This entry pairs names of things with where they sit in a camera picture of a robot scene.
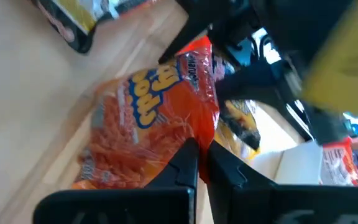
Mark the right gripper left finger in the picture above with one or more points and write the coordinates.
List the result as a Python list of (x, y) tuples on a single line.
[(166, 186)]

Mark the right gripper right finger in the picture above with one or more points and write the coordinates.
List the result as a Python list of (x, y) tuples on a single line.
[(244, 193)]

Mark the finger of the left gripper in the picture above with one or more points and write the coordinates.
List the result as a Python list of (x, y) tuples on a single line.
[(191, 35), (259, 79)]

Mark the yellow Maruchan noodle pack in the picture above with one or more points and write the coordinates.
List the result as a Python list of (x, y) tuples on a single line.
[(241, 124)]

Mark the red Maruchan noodle pack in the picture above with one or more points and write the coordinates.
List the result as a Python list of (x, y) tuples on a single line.
[(337, 161), (166, 124)]

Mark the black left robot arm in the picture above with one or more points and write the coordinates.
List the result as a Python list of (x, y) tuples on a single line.
[(315, 25)]

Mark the black Maruchan noodle pack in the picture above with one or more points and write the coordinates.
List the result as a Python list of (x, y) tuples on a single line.
[(73, 18)]

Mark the white plastic bin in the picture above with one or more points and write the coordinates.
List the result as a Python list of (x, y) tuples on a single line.
[(297, 165)]

